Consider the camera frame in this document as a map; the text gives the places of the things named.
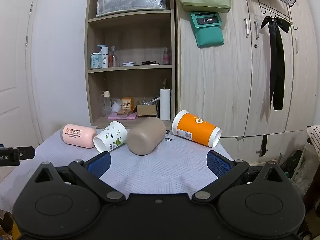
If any clear bottle beige cap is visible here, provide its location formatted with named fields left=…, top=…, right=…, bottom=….
left=103, top=90, right=112, bottom=117

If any orange flower print box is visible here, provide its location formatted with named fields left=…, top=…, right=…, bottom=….
left=121, top=97, right=135, bottom=111

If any dark green bag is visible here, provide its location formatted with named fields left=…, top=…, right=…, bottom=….
left=280, top=150, right=304, bottom=178

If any clear orange bottle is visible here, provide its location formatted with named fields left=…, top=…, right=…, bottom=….
left=109, top=46, right=117, bottom=68

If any white door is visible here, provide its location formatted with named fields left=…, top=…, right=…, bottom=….
left=0, top=0, right=42, bottom=145

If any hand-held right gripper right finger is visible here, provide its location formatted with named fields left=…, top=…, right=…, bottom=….
left=192, top=150, right=288, bottom=203

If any blue white jar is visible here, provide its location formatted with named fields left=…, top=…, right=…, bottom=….
left=90, top=52, right=102, bottom=70

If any brown cardboard box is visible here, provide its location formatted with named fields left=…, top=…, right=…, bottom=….
left=137, top=104, right=158, bottom=117

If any white pump bottle blue top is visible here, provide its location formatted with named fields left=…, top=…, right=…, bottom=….
left=97, top=45, right=109, bottom=69

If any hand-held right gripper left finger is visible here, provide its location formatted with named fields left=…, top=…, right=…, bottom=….
left=32, top=152, right=125, bottom=203

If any orange paper cup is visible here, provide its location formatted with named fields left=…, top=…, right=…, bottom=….
left=171, top=110, right=222, bottom=148

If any pink notepad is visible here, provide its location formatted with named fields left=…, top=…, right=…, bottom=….
left=108, top=112, right=138, bottom=120

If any white leaf print cup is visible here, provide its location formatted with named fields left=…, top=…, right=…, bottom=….
left=93, top=121, right=128, bottom=153

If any pink liquid bottle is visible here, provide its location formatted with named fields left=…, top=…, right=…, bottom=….
left=162, top=47, right=171, bottom=65

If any taupe cup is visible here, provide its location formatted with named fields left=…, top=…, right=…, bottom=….
left=126, top=117, right=166, bottom=156

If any wooden wardrobe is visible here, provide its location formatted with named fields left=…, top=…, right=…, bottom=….
left=174, top=0, right=320, bottom=162

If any wooden shelf unit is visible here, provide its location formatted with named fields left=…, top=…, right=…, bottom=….
left=84, top=0, right=177, bottom=128

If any teal pouch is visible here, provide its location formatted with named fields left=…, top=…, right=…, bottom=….
left=189, top=11, right=225, bottom=49

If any pink cup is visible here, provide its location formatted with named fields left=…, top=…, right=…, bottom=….
left=60, top=124, right=98, bottom=149

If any tall white pump bottle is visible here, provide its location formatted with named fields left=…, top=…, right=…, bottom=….
left=159, top=79, right=171, bottom=121

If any white basket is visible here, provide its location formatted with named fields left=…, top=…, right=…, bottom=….
left=306, top=125, right=320, bottom=156

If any black ribbon bow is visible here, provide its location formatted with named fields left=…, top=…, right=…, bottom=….
left=260, top=16, right=292, bottom=111

